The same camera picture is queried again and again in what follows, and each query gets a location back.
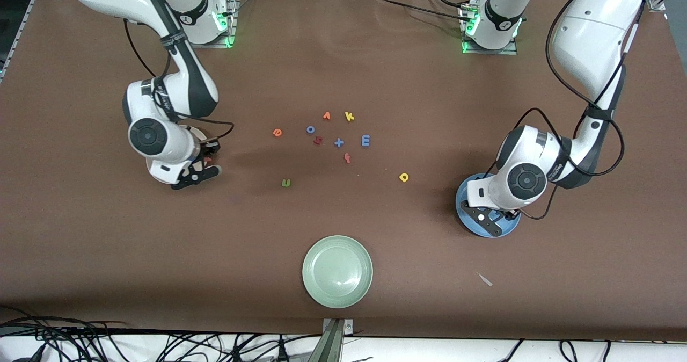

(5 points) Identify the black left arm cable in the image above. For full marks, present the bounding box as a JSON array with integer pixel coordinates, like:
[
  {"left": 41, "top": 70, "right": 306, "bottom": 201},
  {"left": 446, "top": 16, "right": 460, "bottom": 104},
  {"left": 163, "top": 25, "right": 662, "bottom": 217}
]
[{"left": 486, "top": 0, "right": 626, "bottom": 220}]

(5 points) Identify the blue round plate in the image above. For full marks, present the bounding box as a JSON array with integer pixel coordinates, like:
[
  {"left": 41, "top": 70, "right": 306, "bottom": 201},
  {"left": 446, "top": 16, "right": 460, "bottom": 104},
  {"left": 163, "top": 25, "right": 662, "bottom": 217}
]
[{"left": 455, "top": 173, "right": 522, "bottom": 238}]

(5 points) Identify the black base power cable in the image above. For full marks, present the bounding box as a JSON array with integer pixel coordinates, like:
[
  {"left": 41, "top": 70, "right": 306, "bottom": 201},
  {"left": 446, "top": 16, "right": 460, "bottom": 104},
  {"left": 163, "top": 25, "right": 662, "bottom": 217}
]
[{"left": 373, "top": 0, "right": 473, "bottom": 21}]

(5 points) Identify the aluminium profile post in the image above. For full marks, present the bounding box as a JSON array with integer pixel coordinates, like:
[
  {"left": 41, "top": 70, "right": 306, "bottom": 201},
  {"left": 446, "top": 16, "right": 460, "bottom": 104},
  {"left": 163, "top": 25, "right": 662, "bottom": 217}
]
[{"left": 321, "top": 318, "right": 354, "bottom": 362}]

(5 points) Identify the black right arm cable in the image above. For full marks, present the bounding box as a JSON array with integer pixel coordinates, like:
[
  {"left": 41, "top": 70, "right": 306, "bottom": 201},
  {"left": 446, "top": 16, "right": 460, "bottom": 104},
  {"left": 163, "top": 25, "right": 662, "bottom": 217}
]
[{"left": 122, "top": 18, "right": 236, "bottom": 142}]

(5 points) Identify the green round plate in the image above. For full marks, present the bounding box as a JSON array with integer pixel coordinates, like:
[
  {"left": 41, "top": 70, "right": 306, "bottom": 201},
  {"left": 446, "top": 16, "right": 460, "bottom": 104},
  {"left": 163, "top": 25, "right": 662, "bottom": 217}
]
[{"left": 302, "top": 235, "right": 374, "bottom": 309}]

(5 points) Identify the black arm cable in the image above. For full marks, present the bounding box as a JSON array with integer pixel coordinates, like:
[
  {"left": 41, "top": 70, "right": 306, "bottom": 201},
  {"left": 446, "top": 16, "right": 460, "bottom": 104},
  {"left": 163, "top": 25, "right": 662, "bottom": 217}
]
[
  {"left": 122, "top": 18, "right": 236, "bottom": 142},
  {"left": 486, "top": 0, "right": 626, "bottom": 220}
]

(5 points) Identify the beige round plate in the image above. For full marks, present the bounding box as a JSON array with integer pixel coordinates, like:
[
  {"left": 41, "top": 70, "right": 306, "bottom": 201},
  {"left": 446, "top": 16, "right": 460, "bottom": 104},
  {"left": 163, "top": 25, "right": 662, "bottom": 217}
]
[{"left": 146, "top": 126, "right": 211, "bottom": 184}]

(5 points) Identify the brown table cover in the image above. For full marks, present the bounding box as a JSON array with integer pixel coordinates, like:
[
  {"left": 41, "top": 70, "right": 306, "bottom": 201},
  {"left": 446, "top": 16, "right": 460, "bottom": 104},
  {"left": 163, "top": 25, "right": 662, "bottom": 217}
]
[{"left": 0, "top": 0, "right": 687, "bottom": 341}]

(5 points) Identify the black floor cable bundle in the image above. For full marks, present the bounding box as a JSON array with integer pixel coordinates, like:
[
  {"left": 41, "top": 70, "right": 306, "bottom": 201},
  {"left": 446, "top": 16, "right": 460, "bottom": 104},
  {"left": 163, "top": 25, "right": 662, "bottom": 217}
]
[{"left": 0, "top": 306, "right": 323, "bottom": 362}]

